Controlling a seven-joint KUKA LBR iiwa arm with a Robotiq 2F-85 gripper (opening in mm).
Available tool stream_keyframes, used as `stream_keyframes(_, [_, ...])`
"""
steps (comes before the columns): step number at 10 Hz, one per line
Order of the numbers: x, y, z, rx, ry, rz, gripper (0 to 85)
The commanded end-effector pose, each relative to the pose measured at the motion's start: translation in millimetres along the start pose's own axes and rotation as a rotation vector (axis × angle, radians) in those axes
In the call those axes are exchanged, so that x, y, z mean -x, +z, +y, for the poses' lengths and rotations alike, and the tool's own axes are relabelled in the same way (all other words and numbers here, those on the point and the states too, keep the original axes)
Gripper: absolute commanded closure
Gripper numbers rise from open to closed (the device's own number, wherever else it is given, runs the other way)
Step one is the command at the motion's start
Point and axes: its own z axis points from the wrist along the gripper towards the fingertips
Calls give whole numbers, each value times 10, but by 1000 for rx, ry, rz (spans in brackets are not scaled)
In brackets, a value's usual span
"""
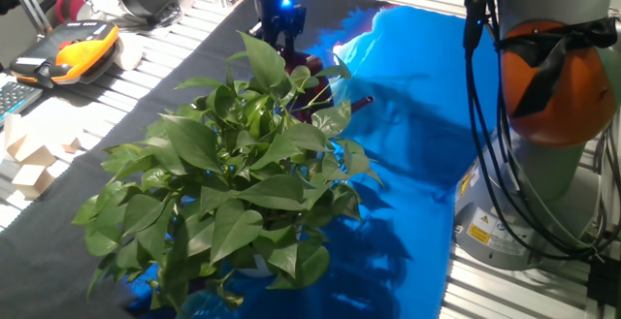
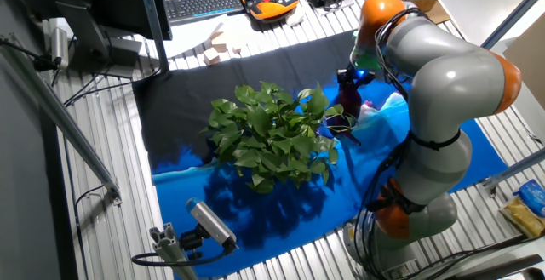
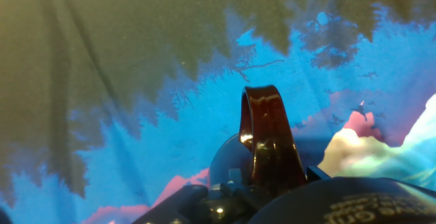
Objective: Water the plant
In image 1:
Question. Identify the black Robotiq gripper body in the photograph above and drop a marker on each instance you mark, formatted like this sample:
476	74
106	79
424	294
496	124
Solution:
279	13

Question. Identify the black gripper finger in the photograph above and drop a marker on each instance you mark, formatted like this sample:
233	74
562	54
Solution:
270	35
292	38

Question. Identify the dark red watering can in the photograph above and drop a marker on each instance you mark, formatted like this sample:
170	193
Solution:
363	103

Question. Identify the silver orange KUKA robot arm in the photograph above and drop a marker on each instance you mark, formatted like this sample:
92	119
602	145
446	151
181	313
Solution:
543	173

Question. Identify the green pothos plant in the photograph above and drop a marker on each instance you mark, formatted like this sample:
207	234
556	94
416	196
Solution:
233	227

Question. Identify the white plant pot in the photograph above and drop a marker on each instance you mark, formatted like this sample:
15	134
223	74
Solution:
257	268

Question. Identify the blue and grey printed cloth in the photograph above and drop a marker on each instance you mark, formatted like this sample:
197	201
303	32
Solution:
412	115

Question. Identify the orange black teach pendant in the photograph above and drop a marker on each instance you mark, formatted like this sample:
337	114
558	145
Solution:
82	52

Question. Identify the red plastic object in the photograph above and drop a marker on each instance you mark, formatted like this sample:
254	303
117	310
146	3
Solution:
70	1

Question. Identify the small wooden block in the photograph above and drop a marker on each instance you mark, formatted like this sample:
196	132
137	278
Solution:
73	146

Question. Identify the black computer keyboard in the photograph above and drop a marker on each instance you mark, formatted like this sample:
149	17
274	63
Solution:
17	98

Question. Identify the wooden wedge block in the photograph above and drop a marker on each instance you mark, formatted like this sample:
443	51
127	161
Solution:
31	153

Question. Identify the wooden cube block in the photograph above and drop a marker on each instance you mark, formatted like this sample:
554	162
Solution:
31	182

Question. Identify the black connector box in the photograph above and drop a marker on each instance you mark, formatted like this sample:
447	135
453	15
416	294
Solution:
604	280

